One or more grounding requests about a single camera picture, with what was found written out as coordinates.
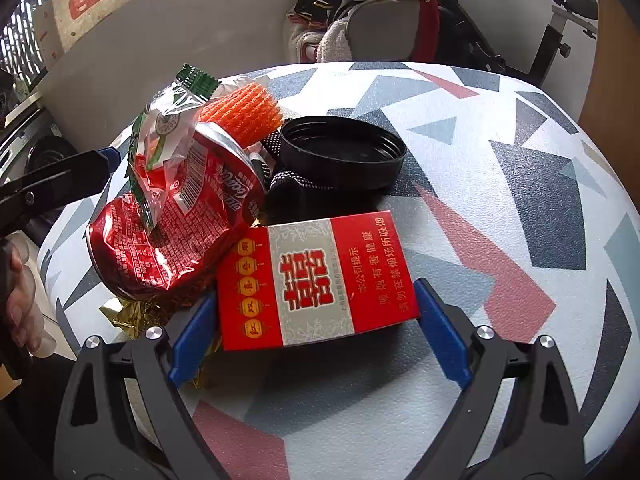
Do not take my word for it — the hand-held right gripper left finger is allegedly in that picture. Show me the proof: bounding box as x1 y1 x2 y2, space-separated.
52 292 241 480

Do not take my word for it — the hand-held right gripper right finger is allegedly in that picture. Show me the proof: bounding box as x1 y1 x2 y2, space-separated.
405 277 588 480

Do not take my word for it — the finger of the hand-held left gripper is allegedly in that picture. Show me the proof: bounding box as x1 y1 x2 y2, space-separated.
0 147 118 236

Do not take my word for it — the gold foil wrapper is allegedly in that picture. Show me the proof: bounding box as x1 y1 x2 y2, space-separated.
97 297 221 391

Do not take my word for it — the green clear snack wrapper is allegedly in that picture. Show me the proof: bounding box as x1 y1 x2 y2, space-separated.
124 63 221 233

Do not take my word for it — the crushed red soda can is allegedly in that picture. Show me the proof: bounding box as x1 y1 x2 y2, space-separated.
85 122 268 306

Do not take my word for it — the red cigarette box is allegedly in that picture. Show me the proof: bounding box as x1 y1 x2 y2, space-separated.
216 210 422 352

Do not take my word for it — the black dotted fabric band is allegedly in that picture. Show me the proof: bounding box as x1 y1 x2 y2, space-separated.
247 130 341 226

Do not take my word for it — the orange hair roller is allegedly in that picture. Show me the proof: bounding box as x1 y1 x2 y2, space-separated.
197 80 285 148

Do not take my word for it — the black round lid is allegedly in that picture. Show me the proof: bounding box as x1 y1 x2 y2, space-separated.
279 116 407 192

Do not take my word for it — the person's left hand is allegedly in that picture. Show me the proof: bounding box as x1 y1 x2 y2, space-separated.
6 247 51 358

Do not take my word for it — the dark round object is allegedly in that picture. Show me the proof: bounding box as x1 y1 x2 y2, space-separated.
22 132 81 201

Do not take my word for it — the dark metal grille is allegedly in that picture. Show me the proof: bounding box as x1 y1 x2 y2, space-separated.
0 0 53 96

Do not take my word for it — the black exercise bike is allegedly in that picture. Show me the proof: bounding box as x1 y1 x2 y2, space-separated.
435 0 601 86

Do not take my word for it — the red cloth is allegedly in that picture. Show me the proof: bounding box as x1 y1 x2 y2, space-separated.
415 0 443 61

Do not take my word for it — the brown wooden door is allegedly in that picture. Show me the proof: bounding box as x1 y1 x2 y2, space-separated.
575 0 640 136

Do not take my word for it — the grey chair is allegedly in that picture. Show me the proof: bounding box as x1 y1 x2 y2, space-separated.
345 0 426 63

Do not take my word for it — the white fluffy towel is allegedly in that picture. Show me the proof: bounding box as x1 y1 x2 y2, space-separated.
300 17 356 63

